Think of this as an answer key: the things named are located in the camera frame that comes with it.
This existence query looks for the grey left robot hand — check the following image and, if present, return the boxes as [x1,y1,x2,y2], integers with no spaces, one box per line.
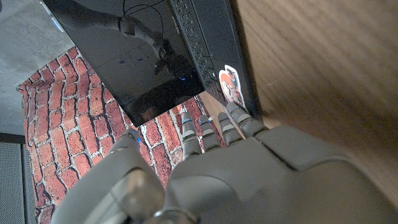
[49,101,398,224]

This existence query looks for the black laptop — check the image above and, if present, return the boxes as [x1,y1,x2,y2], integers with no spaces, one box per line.
[42,0,262,128]

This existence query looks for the orange fox sticker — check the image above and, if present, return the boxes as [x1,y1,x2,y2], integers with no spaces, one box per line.
[218,64,246,108]

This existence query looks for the red brick print backdrop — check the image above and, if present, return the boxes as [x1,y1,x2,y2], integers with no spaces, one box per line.
[17,46,224,224]

